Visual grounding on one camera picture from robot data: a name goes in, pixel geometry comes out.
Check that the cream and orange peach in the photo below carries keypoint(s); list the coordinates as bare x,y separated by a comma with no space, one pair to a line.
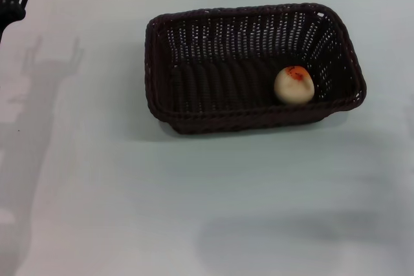
292,88

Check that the dark brown woven basket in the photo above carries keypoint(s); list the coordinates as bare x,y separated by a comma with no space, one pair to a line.
226,88

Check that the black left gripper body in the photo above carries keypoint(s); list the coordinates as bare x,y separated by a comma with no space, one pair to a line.
9,11

